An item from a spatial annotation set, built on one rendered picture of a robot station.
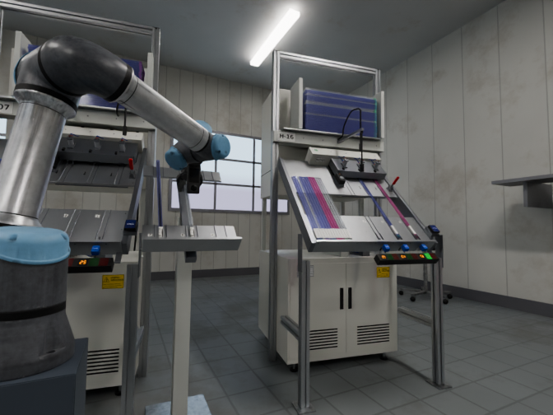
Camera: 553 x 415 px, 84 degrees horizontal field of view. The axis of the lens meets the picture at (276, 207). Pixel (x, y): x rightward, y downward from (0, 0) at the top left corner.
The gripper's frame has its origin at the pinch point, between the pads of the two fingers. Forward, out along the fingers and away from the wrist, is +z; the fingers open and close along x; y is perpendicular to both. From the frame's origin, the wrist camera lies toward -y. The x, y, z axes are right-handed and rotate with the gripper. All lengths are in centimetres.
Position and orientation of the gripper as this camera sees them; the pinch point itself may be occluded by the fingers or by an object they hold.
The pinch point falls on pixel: (187, 191)
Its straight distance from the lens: 135.8
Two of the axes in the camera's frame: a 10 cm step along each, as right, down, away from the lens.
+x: -9.1, -0.4, -4.1
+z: -3.7, 5.4, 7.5
